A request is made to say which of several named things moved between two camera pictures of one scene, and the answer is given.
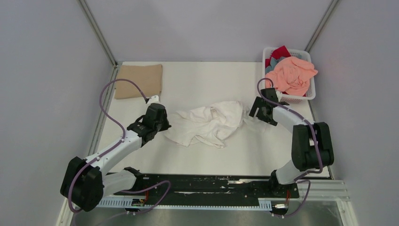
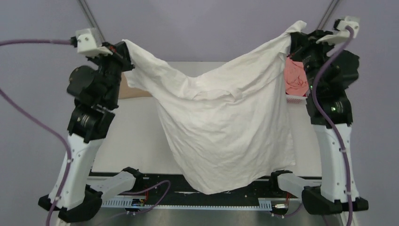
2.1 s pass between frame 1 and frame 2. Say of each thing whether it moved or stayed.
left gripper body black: moved
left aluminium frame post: stayed
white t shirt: moved
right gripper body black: moved
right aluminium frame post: stayed
